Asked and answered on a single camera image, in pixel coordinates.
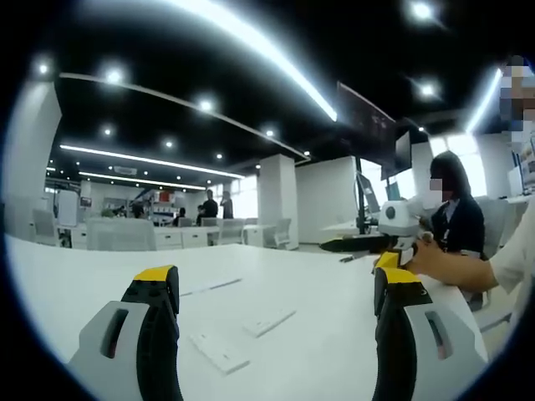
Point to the desk computer monitor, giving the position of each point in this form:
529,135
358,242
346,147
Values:
370,196

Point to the large dark hanging screen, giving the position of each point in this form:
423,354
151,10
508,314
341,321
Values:
368,121

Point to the person in white shirt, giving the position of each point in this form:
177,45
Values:
514,267

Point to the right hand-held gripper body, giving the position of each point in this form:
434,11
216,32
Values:
401,221

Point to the round ceiling spotlight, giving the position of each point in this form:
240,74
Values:
43,68
205,104
113,75
269,133
422,10
427,89

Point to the white socket holder cover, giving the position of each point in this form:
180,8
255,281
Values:
269,323

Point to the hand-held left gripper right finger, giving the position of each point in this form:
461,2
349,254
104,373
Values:
418,346

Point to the thin white plastic strip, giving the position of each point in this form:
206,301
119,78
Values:
213,286

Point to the person's right hand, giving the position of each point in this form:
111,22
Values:
430,261

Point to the white shelf with red boxes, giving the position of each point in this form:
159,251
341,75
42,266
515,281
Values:
159,206

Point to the white standing board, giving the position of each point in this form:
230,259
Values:
67,209

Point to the long bright ceiling light strip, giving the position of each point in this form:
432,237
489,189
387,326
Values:
234,46

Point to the white mesh office chair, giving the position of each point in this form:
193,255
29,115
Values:
121,235
45,227
230,231
283,233

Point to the large white square pillar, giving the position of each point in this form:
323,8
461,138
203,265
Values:
31,158

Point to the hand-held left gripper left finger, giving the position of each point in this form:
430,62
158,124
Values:
108,334

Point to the grey office chair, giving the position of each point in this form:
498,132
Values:
495,221

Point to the dark hanging monitor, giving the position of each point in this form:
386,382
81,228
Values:
403,150

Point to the white office desk row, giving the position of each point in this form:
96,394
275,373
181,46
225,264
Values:
184,238

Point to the white socket holder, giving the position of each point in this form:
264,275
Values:
221,353

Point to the small ceiling air vent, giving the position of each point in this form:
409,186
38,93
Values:
125,169

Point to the thin ceiling light strip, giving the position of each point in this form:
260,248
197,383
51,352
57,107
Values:
138,179
485,100
150,160

